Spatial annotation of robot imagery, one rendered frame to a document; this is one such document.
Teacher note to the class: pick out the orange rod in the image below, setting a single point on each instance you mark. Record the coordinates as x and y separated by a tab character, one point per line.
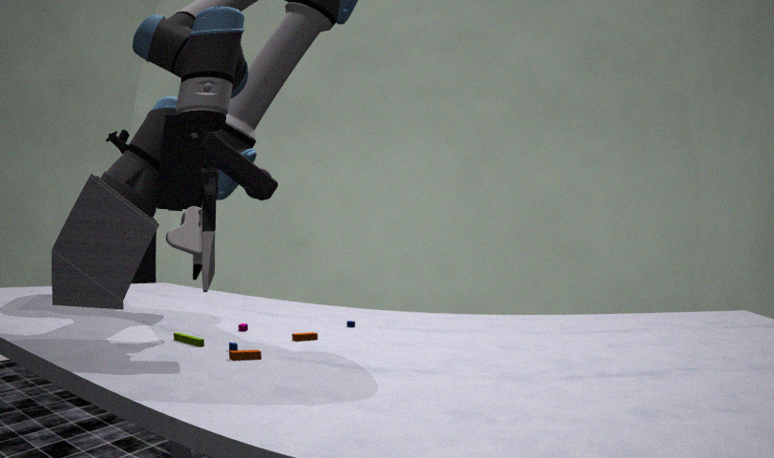
299	337
243	355

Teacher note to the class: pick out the lime green rod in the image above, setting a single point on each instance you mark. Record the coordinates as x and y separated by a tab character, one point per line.
188	339

